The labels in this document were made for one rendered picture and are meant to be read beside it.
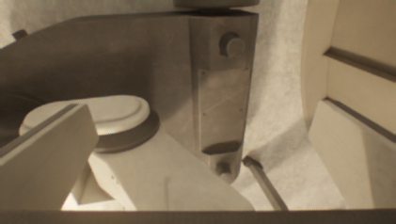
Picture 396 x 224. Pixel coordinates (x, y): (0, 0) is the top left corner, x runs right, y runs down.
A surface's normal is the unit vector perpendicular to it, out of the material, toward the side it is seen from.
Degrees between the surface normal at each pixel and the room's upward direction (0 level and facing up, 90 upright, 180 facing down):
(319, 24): 0
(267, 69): 0
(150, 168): 90
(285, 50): 0
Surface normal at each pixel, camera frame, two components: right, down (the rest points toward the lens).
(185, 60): 0.18, 0.51
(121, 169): -0.02, -0.86
